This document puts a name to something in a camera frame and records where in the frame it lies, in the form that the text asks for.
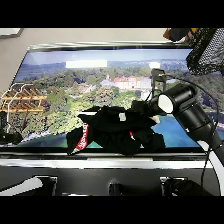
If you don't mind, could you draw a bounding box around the black sweatshirt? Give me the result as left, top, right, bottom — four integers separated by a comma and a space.
65, 104, 167, 157

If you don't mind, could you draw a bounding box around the heap of clothes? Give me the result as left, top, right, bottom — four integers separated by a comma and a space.
162, 27, 200, 44

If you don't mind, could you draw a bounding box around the black mesh basket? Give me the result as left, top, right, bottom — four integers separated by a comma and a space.
185, 27, 224, 77

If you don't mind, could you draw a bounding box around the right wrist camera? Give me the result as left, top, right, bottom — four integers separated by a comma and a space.
150, 68, 168, 98

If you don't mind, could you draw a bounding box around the black cable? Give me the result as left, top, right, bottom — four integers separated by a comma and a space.
159, 73, 224, 197

